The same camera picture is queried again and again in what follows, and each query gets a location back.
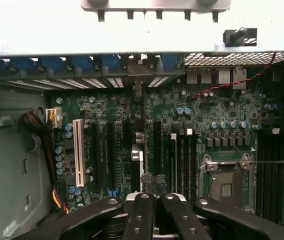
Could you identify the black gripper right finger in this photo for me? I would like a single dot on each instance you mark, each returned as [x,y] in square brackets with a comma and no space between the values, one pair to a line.
[179,217]

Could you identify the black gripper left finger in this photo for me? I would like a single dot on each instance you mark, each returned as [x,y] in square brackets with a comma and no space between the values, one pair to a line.
[139,220]

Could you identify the black RAM slot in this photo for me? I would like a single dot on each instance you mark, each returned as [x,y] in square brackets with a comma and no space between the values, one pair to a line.
[173,165]
[187,165]
[194,165]
[180,165]

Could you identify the CPU socket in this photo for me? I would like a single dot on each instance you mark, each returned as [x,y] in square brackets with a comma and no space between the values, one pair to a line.
[227,187]

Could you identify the black expansion slot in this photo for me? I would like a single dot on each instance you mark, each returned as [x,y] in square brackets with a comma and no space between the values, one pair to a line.
[111,155]
[96,155]
[157,145]

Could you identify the white PCI expansion slot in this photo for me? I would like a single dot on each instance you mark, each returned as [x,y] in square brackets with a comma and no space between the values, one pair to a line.
[79,155]

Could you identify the green motherboard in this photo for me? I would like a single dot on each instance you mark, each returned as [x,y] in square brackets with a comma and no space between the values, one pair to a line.
[207,115]

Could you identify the thin metal locking lever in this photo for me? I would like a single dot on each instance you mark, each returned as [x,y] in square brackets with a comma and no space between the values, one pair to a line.
[277,162]

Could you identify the white power connector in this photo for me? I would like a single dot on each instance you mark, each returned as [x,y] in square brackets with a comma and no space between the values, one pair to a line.
[54,117]

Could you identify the open grey PC case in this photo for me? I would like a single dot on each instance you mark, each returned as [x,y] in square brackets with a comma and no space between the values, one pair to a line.
[7,150]

